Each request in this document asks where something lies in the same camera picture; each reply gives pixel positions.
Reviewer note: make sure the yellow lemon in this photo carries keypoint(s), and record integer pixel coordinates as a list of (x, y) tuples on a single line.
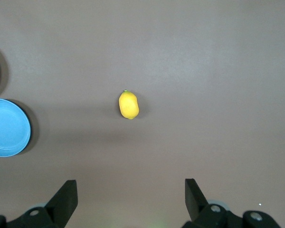
[(129, 105)]

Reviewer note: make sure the blue plate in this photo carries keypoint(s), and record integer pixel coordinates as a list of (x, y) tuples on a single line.
[(8, 128)]

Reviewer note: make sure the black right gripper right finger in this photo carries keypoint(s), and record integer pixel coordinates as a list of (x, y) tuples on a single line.
[(196, 204)]

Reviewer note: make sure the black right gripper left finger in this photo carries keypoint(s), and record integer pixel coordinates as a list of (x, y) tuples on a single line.
[(61, 204)]

